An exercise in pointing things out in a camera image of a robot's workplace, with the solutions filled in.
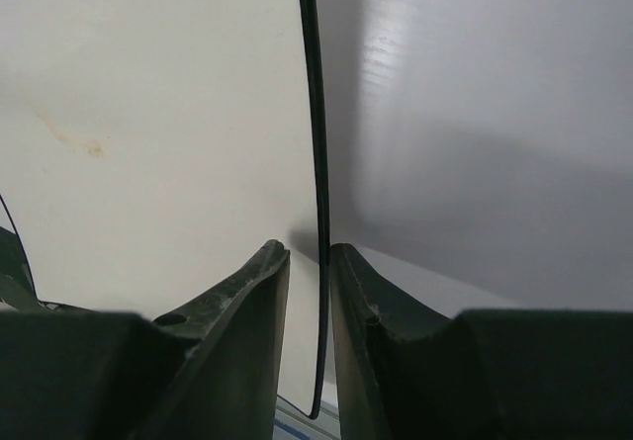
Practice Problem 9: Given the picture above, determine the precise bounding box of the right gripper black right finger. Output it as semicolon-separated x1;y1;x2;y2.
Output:
329;243;632;439

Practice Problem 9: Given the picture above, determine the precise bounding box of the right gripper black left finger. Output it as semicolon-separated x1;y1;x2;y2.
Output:
1;240;290;439

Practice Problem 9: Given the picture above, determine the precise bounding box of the white square plate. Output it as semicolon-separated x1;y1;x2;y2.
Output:
1;0;329;417

